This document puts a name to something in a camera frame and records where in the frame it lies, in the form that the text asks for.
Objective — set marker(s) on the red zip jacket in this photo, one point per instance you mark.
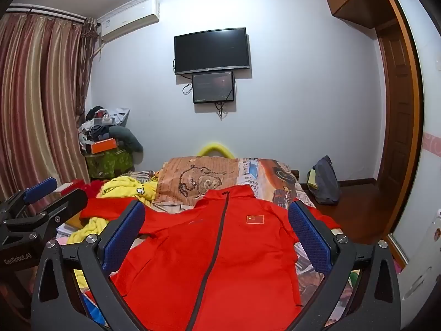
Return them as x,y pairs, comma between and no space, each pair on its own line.
206,265

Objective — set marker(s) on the pile of clothes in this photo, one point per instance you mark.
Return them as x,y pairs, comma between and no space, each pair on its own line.
96,124

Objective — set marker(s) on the bed with newspaper print cover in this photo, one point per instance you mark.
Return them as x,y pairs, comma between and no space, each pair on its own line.
193,176

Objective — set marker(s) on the grey backpack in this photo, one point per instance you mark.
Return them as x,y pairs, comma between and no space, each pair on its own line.
325,182

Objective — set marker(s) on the green patterned cloth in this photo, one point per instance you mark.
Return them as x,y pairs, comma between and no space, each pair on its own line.
106,163

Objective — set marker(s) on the yellow foam tube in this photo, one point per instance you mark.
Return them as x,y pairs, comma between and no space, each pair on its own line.
215,149

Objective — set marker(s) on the white air conditioner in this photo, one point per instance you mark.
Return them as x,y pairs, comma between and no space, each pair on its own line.
129,20

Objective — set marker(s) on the wooden overhead cabinet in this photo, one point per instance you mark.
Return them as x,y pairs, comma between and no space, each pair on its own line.
355,0

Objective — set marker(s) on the yellow notepad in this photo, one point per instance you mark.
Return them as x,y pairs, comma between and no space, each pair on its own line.
311,179

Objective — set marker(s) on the wooden door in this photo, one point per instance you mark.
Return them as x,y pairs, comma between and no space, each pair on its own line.
396,110

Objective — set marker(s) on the grey cushion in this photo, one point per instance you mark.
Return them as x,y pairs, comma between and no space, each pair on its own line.
127,136

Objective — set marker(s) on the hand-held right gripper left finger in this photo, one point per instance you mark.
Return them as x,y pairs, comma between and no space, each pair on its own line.
124,231

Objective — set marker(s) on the striped pink curtain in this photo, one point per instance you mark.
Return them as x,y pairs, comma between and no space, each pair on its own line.
38,103

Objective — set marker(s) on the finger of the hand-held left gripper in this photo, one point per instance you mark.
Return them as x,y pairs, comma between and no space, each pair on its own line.
65,205
39,189

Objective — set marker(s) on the large wall television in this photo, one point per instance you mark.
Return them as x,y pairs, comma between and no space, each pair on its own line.
212,51

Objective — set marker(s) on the red box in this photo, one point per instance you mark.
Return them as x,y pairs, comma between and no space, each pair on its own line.
70,188

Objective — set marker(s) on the yellow cartoon blanket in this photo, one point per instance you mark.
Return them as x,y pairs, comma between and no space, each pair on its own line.
120,186

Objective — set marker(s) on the small wall monitor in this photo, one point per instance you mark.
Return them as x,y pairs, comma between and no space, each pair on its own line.
213,88

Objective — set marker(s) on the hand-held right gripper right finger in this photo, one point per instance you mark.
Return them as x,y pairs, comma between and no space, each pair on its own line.
310,234

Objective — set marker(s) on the orange box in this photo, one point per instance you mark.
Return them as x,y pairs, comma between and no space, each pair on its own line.
102,146

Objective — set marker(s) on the white curtain rail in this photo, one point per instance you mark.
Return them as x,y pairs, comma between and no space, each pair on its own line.
48,13

